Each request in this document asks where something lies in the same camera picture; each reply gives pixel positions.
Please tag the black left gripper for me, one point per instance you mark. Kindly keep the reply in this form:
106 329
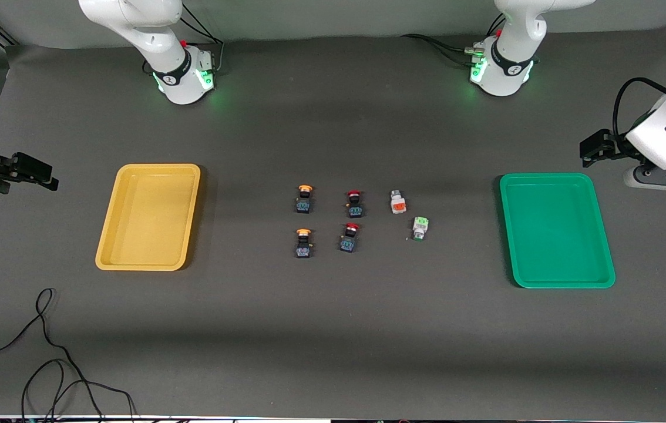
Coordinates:
616 147

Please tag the white button green block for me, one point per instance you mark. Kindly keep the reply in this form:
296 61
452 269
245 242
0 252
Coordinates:
421 226

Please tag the white button orange block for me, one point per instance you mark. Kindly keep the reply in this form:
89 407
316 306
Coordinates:
397 204

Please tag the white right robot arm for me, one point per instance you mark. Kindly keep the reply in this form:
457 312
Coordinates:
157 35

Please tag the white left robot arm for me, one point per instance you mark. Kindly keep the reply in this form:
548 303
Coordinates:
509 64

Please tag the green plastic tray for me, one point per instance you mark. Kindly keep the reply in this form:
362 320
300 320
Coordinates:
556 235

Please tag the yellow plastic tray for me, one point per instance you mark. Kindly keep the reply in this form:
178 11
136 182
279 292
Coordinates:
151 235

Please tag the red mushroom pushbutton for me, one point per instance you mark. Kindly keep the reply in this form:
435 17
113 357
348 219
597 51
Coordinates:
355 208
349 242

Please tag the dark grey table mat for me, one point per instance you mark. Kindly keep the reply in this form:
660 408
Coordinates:
333 329

